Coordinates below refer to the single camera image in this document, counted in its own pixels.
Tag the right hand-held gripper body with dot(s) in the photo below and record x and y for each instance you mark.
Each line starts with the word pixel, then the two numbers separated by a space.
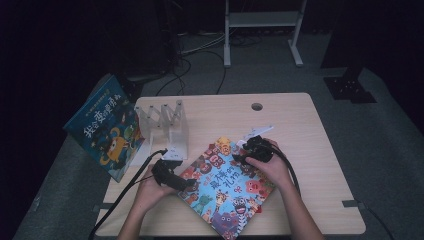
pixel 260 150

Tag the clear acrylic book rack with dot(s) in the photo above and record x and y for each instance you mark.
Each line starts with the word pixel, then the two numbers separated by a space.
pixel 176 133

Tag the black stand pole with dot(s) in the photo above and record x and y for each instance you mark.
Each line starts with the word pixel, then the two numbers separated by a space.
pixel 171 40

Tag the dark blue picture book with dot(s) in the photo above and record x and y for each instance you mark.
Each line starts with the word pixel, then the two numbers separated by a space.
pixel 100 130

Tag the black stand with base plate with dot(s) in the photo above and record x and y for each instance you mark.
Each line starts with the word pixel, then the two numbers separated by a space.
pixel 346 88

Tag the person's right hand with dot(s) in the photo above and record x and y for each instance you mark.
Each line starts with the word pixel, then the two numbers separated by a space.
pixel 275 173

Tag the light blue cartoon animals book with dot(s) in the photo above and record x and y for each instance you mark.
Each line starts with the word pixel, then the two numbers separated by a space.
pixel 223 193

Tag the white metal desk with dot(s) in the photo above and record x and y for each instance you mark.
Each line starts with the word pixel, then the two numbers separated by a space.
pixel 263 19

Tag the person's left hand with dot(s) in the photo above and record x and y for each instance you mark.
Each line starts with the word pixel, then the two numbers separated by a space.
pixel 148 190

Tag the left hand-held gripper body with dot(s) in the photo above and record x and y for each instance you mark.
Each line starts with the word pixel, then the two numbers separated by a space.
pixel 166 176

